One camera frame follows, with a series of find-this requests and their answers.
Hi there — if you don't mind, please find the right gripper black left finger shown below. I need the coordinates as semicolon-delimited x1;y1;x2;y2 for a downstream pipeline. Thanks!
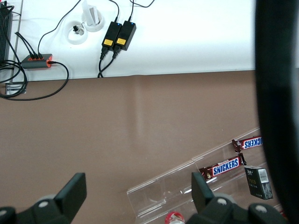
0;172;87;224

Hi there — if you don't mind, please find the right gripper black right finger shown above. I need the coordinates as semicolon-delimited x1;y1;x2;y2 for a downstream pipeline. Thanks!
184;171;289;224

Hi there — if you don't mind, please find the Snickers chocolate bar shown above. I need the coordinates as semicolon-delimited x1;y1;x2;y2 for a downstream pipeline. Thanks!
231;135;263;154
198;153;248;183

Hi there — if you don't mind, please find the red white bottle cap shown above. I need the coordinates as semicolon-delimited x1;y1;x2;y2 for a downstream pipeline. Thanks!
165;211;186;224

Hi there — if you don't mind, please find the clear acrylic display stand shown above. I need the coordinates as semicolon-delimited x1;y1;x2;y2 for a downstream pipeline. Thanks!
126;127;285;220

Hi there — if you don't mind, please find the small black carton box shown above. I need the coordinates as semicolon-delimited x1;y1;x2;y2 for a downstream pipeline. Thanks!
244;165;273;200

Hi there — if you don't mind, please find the brown table mat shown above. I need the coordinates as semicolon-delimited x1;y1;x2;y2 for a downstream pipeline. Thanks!
0;71;299;224

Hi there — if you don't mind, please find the grey orange USB hub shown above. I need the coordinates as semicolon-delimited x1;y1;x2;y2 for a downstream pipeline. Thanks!
20;53;54;70

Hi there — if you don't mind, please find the black power adapter yellow label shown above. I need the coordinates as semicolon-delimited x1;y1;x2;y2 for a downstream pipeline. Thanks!
114;20;137;51
101;21;122;49

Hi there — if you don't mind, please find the black ribbed device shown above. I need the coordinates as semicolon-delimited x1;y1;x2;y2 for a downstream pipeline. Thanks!
0;4;14;62

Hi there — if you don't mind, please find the white folded card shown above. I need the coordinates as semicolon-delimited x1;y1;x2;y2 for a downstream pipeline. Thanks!
82;0;99;26

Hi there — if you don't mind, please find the looped black cable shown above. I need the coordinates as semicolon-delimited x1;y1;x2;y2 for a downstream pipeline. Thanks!
0;59;28;97

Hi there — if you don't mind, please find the thick dark cable sleeve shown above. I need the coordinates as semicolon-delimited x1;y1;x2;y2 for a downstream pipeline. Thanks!
254;0;299;224

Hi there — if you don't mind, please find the black hub output cable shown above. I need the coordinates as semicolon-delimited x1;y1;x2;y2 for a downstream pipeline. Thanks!
0;60;70;101

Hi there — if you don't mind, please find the long black hub cable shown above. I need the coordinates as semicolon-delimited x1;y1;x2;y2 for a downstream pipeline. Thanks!
37;0;82;59

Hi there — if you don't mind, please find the short black hub cable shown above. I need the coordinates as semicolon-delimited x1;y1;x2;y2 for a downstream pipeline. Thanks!
14;31;34;59
17;32;39;60

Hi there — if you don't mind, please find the thick black mains cable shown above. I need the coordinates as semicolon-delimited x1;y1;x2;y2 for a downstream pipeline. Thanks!
98;46;122;79
97;45;110;79

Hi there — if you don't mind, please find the wide white tape ring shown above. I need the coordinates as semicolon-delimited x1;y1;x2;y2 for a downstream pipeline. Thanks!
65;20;89;45

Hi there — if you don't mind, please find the tall white tape ring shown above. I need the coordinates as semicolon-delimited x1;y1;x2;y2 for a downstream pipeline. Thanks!
81;10;104;32

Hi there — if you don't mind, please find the thin black adapter cable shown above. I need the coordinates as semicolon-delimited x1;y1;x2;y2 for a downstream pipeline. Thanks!
107;0;121;23
128;0;155;23

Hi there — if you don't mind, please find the aluminium rail strip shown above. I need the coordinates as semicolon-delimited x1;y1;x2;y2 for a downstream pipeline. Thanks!
9;0;24;84

